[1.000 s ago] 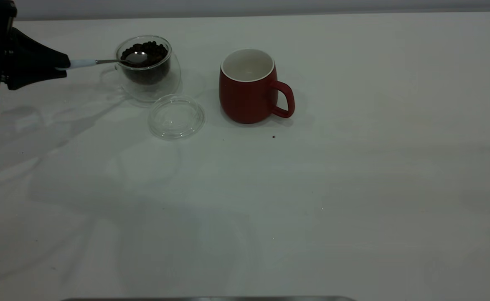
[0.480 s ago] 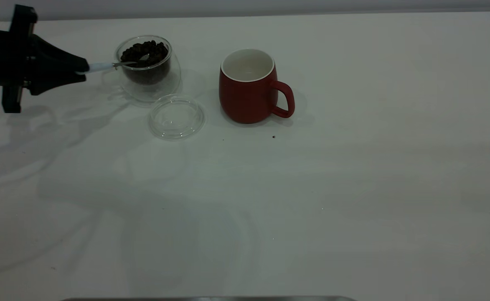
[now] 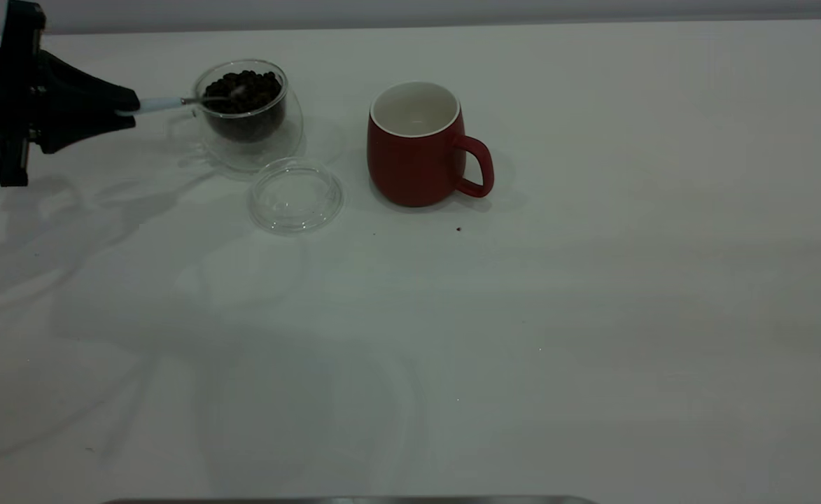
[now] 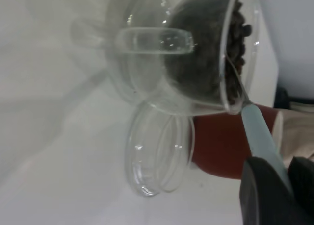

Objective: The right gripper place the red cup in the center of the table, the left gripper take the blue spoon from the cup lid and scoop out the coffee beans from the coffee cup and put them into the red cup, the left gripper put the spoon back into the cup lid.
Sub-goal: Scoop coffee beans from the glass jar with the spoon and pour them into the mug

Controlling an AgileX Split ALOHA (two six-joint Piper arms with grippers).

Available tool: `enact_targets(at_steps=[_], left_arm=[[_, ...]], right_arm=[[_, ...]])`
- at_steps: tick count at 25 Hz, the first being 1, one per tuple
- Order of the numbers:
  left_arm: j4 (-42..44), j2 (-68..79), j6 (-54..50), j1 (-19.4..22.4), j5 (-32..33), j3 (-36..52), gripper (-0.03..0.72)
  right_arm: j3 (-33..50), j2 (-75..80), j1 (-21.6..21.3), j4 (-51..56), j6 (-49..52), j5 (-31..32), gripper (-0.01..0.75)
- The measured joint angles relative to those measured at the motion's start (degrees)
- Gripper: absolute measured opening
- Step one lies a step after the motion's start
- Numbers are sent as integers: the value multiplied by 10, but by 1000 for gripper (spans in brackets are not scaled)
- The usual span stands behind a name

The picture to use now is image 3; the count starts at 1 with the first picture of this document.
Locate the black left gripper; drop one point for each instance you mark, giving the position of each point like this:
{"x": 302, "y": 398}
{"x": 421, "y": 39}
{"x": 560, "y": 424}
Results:
{"x": 4, "y": 91}

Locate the red ceramic mug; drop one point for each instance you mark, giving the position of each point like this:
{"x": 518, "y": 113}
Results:
{"x": 413, "y": 168}

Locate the dark coffee beans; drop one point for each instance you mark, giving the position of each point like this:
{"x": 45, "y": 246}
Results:
{"x": 249, "y": 119}

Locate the clear glass cup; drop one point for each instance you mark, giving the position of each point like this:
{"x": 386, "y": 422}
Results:
{"x": 270, "y": 150}

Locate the clear glass lid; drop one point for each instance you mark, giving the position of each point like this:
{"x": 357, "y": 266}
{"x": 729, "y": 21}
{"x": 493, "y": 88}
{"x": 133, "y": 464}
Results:
{"x": 295, "y": 203}

